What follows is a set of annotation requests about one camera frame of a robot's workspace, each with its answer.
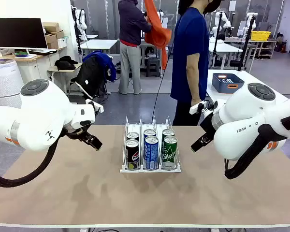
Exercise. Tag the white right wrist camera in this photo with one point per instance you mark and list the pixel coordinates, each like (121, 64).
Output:
(197, 108)

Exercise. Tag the black stand pole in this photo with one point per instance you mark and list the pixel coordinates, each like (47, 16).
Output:
(246, 41)
(215, 48)

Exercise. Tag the person in navy blue shirt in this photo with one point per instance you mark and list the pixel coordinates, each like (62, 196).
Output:
(188, 36)

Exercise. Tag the blue Pocari Sweat can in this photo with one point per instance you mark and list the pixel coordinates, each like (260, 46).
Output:
(149, 132)
(151, 152)

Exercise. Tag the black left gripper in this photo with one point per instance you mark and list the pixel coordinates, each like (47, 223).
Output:
(75, 130)

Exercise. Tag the blue plastic bin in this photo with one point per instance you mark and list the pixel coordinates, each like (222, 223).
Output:
(228, 87)

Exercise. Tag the white air purifier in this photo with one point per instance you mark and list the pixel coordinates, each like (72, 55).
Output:
(2, 79)

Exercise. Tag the orange cloth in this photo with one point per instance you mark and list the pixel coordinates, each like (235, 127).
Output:
(158, 33)

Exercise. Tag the small white box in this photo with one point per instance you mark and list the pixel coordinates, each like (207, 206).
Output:
(62, 43)

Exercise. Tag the black computer monitor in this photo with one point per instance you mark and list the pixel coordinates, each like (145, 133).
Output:
(19, 32)

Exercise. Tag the small white side table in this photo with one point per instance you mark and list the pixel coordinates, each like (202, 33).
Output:
(52, 70)

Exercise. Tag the cardboard box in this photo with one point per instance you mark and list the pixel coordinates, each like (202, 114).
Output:
(52, 36)
(52, 45)
(50, 27)

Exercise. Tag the white paper sign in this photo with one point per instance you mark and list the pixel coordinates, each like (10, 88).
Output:
(232, 5)

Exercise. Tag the white cabinet desk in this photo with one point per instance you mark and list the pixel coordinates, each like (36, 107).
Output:
(36, 70)

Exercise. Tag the blue jacket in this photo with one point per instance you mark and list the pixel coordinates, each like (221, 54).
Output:
(99, 56)

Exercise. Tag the wooden shelf rack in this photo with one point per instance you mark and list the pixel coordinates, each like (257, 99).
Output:
(263, 41)

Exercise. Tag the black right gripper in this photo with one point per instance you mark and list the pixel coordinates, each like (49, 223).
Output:
(207, 125)

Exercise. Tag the yellow plastic crate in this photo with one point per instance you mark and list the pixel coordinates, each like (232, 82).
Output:
(261, 35)

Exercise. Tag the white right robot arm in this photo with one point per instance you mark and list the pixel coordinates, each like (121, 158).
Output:
(244, 116)

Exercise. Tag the person's right hand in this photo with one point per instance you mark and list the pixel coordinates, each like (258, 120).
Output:
(197, 101)

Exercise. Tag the black jacket white tag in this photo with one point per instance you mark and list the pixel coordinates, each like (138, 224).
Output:
(91, 70)

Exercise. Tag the black folded clothes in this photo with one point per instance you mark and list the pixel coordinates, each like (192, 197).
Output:
(65, 62)

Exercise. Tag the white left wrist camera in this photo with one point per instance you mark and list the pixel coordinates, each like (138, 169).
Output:
(96, 106)

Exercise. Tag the black Pepsi can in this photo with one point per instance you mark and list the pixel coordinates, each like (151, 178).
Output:
(132, 154)
(132, 135)

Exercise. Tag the green Chilsung Cider can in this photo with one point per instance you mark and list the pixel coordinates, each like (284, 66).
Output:
(168, 132)
(169, 153)

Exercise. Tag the red fire extinguisher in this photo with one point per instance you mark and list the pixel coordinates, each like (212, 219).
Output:
(283, 47)

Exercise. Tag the person in purple hoodie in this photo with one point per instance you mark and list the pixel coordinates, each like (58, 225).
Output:
(131, 29)

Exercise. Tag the grey plastic stool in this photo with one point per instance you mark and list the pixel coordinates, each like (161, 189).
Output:
(152, 63)

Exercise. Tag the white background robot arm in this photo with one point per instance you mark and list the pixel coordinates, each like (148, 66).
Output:
(252, 14)
(226, 23)
(82, 21)

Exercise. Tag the green bowl blue rim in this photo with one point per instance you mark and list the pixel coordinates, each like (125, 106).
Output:
(21, 53)

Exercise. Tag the large white table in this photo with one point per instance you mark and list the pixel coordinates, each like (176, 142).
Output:
(261, 78)

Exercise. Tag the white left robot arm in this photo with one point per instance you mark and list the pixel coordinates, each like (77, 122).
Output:
(43, 113)

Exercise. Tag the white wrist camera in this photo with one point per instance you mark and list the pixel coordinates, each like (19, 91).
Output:
(96, 106)
(197, 108)

